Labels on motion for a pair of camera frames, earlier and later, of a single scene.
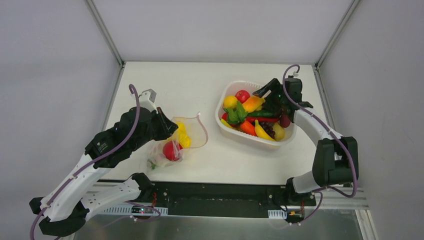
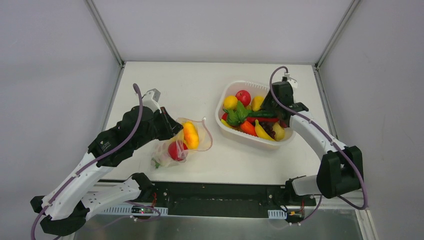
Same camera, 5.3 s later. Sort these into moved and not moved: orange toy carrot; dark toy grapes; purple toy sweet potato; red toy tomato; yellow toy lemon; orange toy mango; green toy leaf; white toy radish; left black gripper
Moved: orange toy mango; white toy radish; red toy tomato
Not moved: dark toy grapes; orange toy carrot; yellow toy lemon; purple toy sweet potato; left black gripper; green toy leaf
